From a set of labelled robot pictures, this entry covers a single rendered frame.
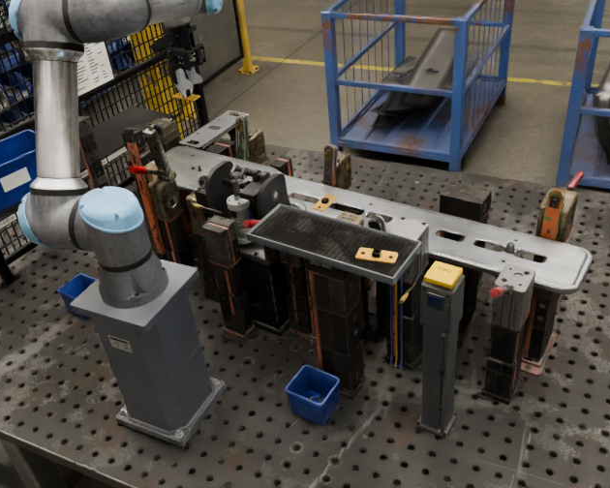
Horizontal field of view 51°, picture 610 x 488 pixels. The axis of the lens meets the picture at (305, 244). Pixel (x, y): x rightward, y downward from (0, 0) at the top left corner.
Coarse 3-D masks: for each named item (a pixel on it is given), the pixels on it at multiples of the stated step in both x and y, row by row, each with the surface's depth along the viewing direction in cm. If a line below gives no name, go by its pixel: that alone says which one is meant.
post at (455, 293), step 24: (432, 288) 129; (456, 288) 128; (432, 312) 132; (456, 312) 132; (432, 336) 137; (456, 336) 140; (432, 360) 141; (432, 384) 145; (432, 408) 150; (432, 432) 153
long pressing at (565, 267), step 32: (192, 160) 212; (224, 160) 210; (192, 192) 197; (288, 192) 191; (320, 192) 189; (352, 192) 188; (448, 224) 170; (480, 224) 169; (448, 256) 159; (480, 256) 158; (512, 256) 157; (544, 256) 156; (576, 256) 155; (544, 288) 148; (576, 288) 146
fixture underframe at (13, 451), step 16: (16, 448) 180; (0, 464) 215; (16, 464) 187; (32, 464) 186; (48, 464) 192; (0, 480) 210; (16, 480) 209; (32, 480) 189; (48, 480) 193; (64, 480) 201; (80, 480) 208
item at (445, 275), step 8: (440, 264) 131; (448, 264) 131; (432, 272) 129; (440, 272) 129; (448, 272) 129; (456, 272) 129; (424, 280) 129; (432, 280) 128; (440, 280) 127; (448, 280) 127; (456, 280) 128; (448, 288) 127
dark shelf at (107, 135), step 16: (128, 112) 241; (144, 112) 240; (160, 112) 239; (96, 128) 233; (112, 128) 231; (144, 128) 229; (112, 144) 220; (80, 160) 213; (112, 160) 217; (80, 176) 207; (16, 208) 191; (0, 224) 187
